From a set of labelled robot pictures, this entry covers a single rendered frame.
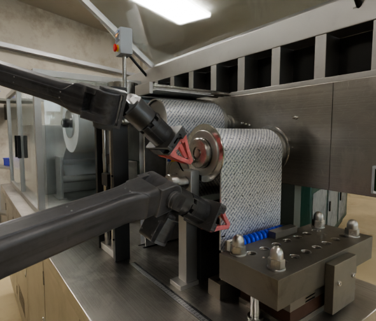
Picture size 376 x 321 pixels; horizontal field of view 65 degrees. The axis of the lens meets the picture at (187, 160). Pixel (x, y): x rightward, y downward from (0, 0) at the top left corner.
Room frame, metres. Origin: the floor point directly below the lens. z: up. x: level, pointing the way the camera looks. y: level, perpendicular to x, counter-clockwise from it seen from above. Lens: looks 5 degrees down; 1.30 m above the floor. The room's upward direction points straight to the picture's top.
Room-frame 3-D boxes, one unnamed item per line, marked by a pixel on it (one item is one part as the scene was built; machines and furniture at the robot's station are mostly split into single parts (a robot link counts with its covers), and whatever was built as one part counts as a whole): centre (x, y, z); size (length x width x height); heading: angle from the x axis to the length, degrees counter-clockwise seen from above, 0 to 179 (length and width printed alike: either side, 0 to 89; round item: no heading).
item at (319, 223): (0.84, -0.38, 1.05); 0.04 x 0.04 x 0.04
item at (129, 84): (1.40, 0.30, 1.50); 0.14 x 0.14 x 0.06
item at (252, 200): (0.78, -0.17, 1.11); 0.23 x 0.01 x 0.18; 126
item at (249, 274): (0.71, -0.28, 1.00); 0.40 x 0.16 x 0.06; 126
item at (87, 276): (1.53, 0.49, 0.88); 2.52 x 0.66 x 0.04; 36
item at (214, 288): (0.78, -0.18, 0.92); 0.28 x 0.04 x 0.04; 126
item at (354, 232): (0.76, -0.44, 1.05); 0.04 x 0.04 x 0.04
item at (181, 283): (0.76, 0.01, 1.05); 0.06 x 0.05 x 0.31; 126
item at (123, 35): (1.21, 0.26, 1.66); 0.07 x 0.07 x 0.10; 30
